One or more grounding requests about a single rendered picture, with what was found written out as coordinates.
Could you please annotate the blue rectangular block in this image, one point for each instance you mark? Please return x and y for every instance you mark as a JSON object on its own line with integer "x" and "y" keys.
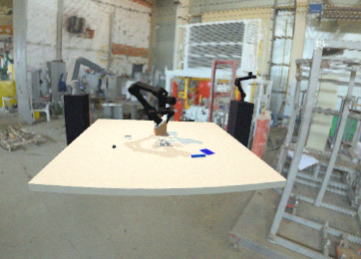
{"x": 207, "y": 151}

